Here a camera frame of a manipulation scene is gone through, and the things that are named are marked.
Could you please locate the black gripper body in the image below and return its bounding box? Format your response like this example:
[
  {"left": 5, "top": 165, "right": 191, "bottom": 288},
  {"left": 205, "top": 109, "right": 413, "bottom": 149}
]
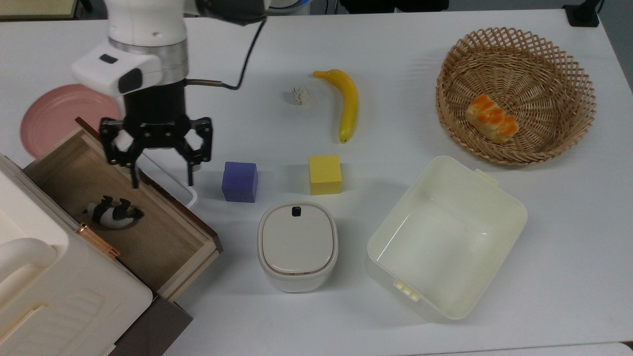
[{"left": 118, "top": 81, "right": 199, "bottom": 150}]

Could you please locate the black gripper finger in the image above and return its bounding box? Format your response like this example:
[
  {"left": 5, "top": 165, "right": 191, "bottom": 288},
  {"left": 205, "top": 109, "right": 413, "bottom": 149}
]
[
  {"left": 99, "top": 117, "right": 145, "bottom": 189},
  {"left": 177, "top": 117, "right": 214, "bottom": 187}
]

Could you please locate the black and white panda toy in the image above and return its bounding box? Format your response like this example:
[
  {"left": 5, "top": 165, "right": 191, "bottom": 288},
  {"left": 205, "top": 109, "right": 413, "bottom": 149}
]
[{"left": 83, "top": 195, "right": 145, "bottom": 230}]

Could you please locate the brown wooden drawer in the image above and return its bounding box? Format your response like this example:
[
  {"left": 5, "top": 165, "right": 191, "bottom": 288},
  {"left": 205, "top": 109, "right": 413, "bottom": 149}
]
[{"left": 22, "top": 117, "right": 224, "bottom": 303}]

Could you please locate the yellow toy banana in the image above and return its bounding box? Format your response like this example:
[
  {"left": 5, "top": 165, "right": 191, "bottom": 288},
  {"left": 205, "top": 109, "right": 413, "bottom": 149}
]
[{"left": 312, "top": 69, "right": 359, "bottom": 143}]

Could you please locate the orange striped toy bread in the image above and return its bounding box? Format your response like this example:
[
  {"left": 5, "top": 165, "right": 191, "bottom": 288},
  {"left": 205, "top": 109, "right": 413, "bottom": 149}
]
[{"left": 465, "top": 94, "right": 520, "bottom": 144}]

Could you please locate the purple foam cube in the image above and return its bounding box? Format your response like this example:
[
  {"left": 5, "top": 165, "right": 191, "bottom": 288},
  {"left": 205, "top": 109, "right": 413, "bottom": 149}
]
[{"left": 221, "top": 161, "right": 259, "bottom": 204}]

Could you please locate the pink plastic plate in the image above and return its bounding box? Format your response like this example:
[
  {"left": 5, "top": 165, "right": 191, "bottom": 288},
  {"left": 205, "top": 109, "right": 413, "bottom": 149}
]
[{"left": 19, "top": 84, "right": 121, "bottom": 160}]

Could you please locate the yellow foam cube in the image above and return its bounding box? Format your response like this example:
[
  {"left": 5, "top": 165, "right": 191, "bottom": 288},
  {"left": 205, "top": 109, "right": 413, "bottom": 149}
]
[{"left": 308, "top": 154, "right": 343, "bottom": 196}]

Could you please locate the beige lidded trash can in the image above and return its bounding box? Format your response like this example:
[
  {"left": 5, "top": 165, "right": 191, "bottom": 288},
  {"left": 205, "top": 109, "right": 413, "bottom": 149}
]
[{"left": 257, "top": 201, "right": 340, "bottom": 293}]

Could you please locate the white plastic box lid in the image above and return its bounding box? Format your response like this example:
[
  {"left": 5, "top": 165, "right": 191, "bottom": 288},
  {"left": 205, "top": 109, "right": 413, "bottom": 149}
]
[{"left": 0, "top": 153, "right": 154, "bottom": 356}]

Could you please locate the cream plastic storage box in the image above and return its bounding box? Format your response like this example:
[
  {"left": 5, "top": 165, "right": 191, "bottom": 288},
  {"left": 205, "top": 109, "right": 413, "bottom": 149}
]
[{"left": 366, "top": 156, "right": 528, "bottom": 320}]

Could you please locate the woven wicker basket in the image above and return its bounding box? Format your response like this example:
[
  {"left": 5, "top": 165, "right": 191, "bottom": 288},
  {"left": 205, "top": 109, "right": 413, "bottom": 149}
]
[{"left": 435, "top": 27, "right": 597, "bottom": 166}]

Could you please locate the black table clamp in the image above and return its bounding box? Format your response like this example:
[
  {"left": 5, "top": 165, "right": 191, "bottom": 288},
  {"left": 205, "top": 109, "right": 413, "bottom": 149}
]
[{"left": 563, "top": 0, "right": 603, "bottom": 28}]

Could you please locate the white drawer handle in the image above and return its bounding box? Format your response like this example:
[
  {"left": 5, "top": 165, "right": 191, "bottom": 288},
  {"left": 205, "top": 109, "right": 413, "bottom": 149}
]
[{"left": 133, "top": 152, "right": 199, "bottom": 209}]

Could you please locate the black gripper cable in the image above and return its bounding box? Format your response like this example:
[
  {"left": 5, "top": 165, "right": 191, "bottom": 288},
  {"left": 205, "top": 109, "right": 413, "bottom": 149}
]
[{"left": 187, "top": 17, "right": 268, "bottom": 91}]

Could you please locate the orange cabinet door handle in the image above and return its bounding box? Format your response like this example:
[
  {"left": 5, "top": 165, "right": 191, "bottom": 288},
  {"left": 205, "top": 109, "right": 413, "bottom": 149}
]
[{"left": 76, "top": 223, "right": 121, "bottom": 259}]

